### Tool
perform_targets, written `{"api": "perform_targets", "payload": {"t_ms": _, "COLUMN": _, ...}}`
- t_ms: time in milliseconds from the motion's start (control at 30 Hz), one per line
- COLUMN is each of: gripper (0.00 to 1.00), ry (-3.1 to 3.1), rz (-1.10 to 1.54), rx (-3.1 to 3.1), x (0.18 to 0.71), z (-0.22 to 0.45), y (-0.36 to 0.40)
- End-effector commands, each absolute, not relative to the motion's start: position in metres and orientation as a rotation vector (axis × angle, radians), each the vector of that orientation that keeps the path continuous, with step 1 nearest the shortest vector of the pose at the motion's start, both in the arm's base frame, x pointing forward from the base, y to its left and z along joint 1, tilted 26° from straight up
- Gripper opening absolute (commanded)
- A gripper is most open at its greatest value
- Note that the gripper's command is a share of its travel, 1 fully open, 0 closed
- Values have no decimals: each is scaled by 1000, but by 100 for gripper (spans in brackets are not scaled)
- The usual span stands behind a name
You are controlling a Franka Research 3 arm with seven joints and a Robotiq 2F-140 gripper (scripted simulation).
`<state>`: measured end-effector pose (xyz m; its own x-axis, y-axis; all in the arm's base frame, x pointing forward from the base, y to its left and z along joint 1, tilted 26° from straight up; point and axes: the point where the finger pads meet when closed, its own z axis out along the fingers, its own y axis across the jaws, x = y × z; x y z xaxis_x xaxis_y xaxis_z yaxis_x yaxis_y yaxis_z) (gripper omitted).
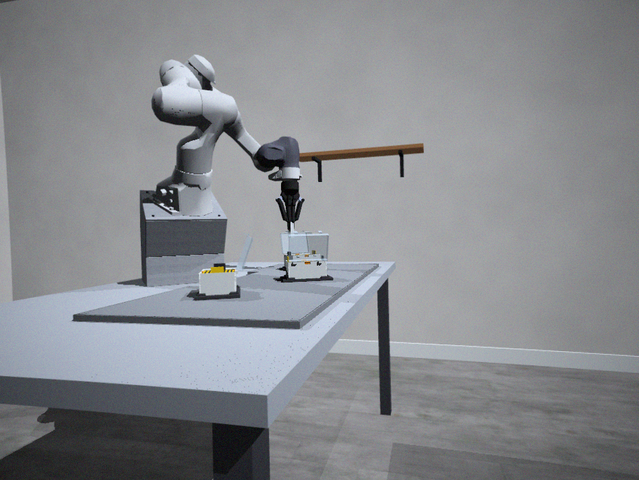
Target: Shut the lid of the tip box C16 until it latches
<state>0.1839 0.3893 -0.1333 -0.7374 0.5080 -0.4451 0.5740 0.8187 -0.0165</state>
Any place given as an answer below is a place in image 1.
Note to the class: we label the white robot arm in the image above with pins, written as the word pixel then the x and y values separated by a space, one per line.
pixel 187 98

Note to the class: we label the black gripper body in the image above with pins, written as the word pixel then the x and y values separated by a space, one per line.
pixel 289 188

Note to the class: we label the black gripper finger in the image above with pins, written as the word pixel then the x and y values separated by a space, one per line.
pixel 295 214
pixel 286 215

